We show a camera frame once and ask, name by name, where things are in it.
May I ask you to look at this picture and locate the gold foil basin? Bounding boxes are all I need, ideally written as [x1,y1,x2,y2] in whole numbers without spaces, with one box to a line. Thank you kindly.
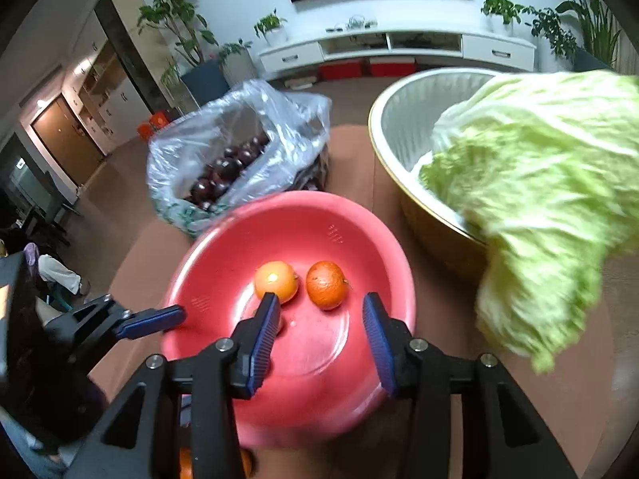
[368,67,497,283]

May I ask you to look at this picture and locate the right side potted plants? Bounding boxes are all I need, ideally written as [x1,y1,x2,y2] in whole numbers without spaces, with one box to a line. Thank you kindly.
[481,0,622,71]

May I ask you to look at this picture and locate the tall plant in blue pot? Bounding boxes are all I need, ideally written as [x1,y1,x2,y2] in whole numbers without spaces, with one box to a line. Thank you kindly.
[137,0,257,106]

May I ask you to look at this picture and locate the orange box on floor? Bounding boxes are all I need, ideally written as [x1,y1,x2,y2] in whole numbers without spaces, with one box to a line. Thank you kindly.
[137,111,170,143]

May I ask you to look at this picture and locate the small plant white pot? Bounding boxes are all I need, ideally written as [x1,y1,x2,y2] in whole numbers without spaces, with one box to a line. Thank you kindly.
[254,9,288,47]

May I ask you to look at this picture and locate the deep orange mandarin in bowl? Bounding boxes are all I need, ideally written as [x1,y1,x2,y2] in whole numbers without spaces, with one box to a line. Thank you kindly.
[306,261,349,310]

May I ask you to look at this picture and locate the brown entrance door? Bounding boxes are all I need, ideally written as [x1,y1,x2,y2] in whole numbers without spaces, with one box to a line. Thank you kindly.
[32,95,104,187]

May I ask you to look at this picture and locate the napa cabbage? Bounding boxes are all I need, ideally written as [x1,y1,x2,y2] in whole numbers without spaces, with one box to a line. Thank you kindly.
[418,70,638,373]

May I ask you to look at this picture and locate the clear plastic bag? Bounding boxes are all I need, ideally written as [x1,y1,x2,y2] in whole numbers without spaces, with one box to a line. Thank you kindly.
[146,80,331,238]

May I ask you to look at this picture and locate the dark purple grapes bunch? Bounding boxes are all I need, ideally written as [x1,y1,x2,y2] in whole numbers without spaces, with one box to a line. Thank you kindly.
[186,131,271,211]

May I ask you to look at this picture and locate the red storage boxes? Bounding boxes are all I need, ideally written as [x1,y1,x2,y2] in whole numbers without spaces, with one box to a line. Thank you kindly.
[318,56,417,80]

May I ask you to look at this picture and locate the red plastic colander bowl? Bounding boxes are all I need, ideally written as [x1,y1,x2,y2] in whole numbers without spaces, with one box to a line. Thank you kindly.
[161,192,416,447]

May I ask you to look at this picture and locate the pale orange in bowl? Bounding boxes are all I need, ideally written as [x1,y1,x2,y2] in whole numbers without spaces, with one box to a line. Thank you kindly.
[254,261,299,304]

